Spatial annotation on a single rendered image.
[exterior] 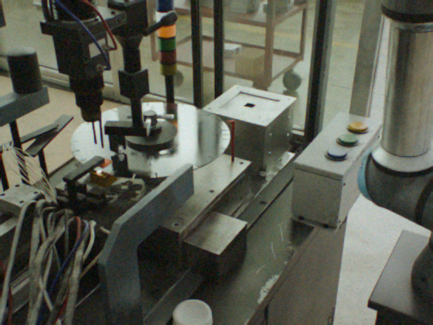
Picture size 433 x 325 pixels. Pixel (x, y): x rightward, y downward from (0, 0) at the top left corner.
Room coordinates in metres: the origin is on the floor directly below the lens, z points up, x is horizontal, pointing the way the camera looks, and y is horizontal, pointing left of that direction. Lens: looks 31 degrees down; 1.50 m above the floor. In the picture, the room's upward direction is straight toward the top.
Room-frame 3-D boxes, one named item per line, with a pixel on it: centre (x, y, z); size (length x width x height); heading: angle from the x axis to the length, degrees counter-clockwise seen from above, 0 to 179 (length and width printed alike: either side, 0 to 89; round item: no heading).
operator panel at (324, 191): (1.11, -0.28, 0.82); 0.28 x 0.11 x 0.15; 149
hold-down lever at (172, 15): (0.98, 0.11, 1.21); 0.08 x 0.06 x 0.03; 149
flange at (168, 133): (1.04, 0.13, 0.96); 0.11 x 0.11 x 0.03
